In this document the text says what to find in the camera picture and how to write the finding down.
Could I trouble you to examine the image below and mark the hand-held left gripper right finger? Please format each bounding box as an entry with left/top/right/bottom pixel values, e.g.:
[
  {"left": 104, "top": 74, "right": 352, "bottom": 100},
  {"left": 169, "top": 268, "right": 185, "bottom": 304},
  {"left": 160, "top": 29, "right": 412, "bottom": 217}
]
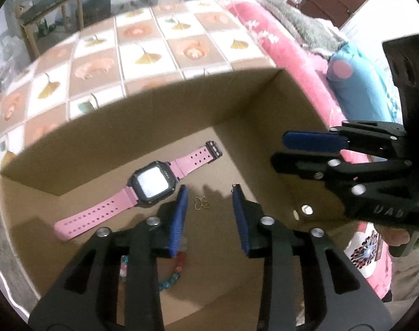
[{"left": 231, "top": 184, "right": 393, "bottom": 331}]

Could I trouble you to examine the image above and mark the tile patterned table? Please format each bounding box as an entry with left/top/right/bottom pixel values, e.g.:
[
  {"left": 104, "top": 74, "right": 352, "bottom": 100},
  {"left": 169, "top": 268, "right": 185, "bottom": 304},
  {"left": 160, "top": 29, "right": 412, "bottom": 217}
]
[{"left": 0, "top": 0, "right": 277, "bottom": 166}]

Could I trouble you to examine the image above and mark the black bin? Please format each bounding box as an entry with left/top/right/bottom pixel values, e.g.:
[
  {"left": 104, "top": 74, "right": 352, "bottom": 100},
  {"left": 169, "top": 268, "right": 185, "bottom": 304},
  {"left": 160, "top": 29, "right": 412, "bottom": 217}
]
[{"left": 84, "top": 0, "right": 112, "bottom": 27}]

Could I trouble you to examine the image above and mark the wooden chair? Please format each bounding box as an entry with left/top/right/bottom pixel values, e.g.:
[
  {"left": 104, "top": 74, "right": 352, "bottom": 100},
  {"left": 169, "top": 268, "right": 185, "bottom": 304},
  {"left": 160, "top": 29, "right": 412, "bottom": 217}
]
[{"left": 15, "top": 0, "right": 84, "bottom": 61}]

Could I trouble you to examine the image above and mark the pink floral blanket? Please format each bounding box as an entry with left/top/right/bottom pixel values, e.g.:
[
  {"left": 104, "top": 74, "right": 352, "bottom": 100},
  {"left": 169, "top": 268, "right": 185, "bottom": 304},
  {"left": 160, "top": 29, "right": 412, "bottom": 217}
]
[{"left": 227, "top": 0, "right": 394, "bottom": 304}]

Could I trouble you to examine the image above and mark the pink strap digital watch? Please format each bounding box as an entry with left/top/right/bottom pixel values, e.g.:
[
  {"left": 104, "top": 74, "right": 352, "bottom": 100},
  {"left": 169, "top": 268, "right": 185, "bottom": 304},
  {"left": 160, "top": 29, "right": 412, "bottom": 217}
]
[{"left": 54, "top": 141, "right": 224, "bottom": 241}]

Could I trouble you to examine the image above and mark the multicolour bead bracelet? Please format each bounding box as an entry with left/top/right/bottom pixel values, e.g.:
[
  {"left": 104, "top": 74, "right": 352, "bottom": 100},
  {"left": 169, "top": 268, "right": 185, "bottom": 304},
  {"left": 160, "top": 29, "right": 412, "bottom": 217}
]
[{"left": 119, "top": 236, "right": 189, "bottom": 292}]

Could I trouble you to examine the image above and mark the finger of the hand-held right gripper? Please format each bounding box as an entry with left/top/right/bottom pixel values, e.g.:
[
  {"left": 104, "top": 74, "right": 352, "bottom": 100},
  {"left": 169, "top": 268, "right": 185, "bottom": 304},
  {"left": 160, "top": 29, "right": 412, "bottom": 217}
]
[
  {"left": 283, "top": 121, "right": 408, "bottom": 161},
  {"left": 272, "top": 152, "right": 419, "bottom": 228}
]

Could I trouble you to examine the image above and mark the cardboard box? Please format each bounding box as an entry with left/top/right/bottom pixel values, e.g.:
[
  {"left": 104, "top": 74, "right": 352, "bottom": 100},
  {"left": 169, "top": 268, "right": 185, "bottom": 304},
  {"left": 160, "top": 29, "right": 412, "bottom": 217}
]
[{"left": 0, "top": 68, "right": 365, "bottom": 331}]

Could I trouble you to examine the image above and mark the person's right hand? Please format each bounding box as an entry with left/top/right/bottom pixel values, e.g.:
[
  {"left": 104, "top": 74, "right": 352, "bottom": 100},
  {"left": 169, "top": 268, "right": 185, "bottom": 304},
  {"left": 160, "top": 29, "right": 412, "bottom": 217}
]
[{"left": 382, "top": 226, "right": 412, "bottom": 247}]

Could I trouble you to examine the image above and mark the brown wooden door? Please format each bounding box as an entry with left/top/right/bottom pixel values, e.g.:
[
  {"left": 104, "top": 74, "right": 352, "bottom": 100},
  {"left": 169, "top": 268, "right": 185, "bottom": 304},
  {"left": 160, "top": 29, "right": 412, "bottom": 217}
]
[{"left": 299, "top": 0, "right": 384, "bottom": 30}]

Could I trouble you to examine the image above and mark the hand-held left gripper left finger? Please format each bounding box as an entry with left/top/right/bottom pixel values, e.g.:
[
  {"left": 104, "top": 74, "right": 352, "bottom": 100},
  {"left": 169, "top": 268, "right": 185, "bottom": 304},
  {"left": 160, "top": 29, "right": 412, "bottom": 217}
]
[{"left": 28, "top": 185, "right": 189, "bottom": 331}]

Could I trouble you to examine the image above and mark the grey knitted blanket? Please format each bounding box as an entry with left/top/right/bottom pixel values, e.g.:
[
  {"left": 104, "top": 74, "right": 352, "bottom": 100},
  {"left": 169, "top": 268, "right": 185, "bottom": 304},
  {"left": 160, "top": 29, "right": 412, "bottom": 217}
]
[{"left": 261, "top": 0, "right": 350, "bottom": 57}]

